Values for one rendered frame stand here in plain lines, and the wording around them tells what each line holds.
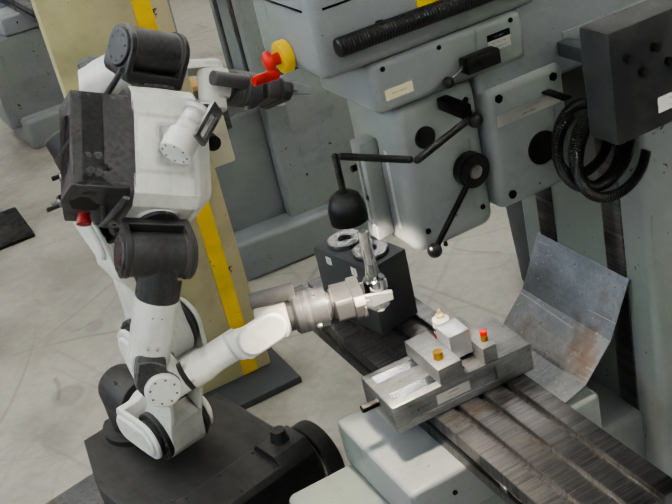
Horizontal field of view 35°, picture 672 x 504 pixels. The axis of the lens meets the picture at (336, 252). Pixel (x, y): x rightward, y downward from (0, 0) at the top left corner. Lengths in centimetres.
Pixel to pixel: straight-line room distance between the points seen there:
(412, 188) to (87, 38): 182
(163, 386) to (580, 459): 84
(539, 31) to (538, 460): 83
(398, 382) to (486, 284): 224
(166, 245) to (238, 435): 103
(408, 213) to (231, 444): 114
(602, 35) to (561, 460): 84
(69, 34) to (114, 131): 148
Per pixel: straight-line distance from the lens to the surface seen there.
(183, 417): 286
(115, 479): 305
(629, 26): 192
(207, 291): 405
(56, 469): 421
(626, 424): 261
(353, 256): 260
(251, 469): 287
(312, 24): 185
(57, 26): 363
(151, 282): 215
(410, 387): 232
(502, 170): 215
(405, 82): 197
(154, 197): 216
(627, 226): 234
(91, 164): 215
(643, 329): 246
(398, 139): 202
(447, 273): 468
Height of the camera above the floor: 234
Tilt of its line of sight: 28 degrees down
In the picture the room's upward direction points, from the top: 13 degrees counter-clockwise
